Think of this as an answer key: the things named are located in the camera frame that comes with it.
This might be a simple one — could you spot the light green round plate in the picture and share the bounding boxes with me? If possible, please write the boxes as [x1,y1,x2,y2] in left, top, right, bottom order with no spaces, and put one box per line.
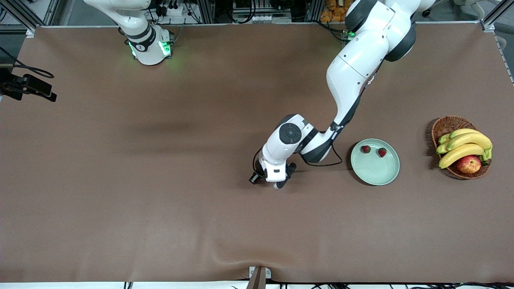
[350,138,400,186]

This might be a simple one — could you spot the brown table cover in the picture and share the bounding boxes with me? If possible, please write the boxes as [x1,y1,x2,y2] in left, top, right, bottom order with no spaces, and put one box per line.
[0,22,514,284]

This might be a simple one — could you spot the pile of orange buns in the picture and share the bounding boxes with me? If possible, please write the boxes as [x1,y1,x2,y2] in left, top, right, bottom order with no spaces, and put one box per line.
[320,0,354,23]

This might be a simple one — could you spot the brown wicker basket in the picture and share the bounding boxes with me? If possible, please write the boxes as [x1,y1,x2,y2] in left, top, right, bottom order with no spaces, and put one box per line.
[431,116,492,180]

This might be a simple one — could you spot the long yellow banana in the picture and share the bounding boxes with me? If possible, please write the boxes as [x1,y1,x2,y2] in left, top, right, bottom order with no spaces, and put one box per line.
[439,144,485,169]

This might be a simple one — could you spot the small yellow banana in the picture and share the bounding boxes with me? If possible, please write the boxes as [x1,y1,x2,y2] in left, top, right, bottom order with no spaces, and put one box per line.
[450,128,481,139]

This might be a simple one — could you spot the red apple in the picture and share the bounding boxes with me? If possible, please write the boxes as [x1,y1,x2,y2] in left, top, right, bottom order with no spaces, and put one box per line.
[456,155,482,174]

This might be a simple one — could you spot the large yellow banana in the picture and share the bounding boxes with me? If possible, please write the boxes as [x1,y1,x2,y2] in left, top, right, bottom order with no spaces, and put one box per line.
[447,132,493,151]

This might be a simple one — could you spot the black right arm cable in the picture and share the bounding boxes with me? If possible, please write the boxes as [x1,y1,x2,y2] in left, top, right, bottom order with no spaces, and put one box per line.
[0,47,55,79]

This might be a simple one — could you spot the slanted aluminium frame strut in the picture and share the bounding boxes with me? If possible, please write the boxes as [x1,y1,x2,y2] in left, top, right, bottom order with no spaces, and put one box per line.
[7,0,37,37]
[481,0,514,32]

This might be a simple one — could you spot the silver metal edge bracket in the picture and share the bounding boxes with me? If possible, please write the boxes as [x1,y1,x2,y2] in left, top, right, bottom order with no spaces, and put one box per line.
[249,266,272,279]

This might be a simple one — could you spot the brown bar under bracket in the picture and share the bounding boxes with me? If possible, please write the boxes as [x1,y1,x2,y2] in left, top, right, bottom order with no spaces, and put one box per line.
[246,267,267,289]

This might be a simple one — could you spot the aluminium frame post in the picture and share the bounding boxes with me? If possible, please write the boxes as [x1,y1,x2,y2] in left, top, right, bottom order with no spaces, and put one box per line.
[200,0,216,24]
[306,0,324,22]

